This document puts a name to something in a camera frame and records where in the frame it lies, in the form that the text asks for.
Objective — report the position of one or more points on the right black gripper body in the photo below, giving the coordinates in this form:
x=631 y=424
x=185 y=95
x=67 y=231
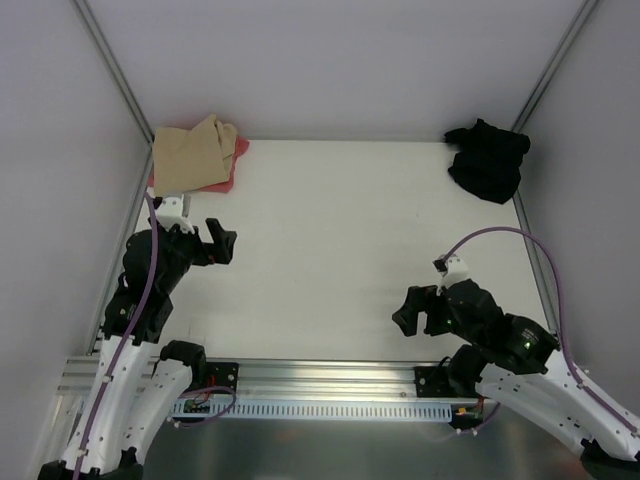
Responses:
x=430 y=310

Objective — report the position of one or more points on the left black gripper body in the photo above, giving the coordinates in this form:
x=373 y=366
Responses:
x=204 y=248

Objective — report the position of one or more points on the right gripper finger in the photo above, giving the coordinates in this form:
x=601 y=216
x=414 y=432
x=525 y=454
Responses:
x=437 y=319
x=416 y=300

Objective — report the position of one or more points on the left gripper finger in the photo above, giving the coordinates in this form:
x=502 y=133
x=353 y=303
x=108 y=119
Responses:
x=186 y=234
x=221 y=248

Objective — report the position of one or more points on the beige t shirt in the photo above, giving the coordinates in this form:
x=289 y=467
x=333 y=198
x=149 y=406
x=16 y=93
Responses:
x=211 y=123

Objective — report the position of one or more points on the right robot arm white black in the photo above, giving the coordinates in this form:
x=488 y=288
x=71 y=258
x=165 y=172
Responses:
x=515 y=362

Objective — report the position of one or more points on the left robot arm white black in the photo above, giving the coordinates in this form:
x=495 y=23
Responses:
x=132 y=393

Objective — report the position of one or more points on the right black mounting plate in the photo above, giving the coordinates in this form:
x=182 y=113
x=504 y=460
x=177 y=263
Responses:
x=432 y=382

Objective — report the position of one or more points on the black mounting plate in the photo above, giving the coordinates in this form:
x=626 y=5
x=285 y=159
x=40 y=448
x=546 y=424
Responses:
x=222 y=374
x=432 y=382

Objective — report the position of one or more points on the folded pink t shirt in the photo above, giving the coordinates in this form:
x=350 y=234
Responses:
x=188 y=161

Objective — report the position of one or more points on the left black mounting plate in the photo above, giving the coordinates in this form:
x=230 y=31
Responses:
x=222 y=374

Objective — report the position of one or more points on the black t shirt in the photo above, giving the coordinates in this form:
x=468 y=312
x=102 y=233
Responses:
x=488 y=160

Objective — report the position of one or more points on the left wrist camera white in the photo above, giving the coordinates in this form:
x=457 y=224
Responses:
x=172 y=209

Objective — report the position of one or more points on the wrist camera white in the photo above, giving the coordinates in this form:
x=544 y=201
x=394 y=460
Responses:
x=172 y=209
x=452 y=270

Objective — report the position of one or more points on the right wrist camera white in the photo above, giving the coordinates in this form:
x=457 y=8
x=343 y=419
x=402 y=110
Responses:
x=452 y=270

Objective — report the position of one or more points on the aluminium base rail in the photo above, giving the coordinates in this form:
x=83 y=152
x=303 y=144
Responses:
x=325 y=380

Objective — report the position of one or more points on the white slotted cable duct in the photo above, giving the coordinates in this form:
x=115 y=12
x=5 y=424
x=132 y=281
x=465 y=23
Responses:
x=403 y=411

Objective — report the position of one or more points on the left aluminium frame post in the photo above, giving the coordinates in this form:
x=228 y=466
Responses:
x=101 y=43

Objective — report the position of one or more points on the aluminium frame post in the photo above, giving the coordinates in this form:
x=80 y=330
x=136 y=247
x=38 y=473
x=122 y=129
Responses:
x=568 y=40
x=101 y=43

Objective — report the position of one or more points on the right aluminium frame post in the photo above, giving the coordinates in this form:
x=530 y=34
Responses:
x=568 y=40

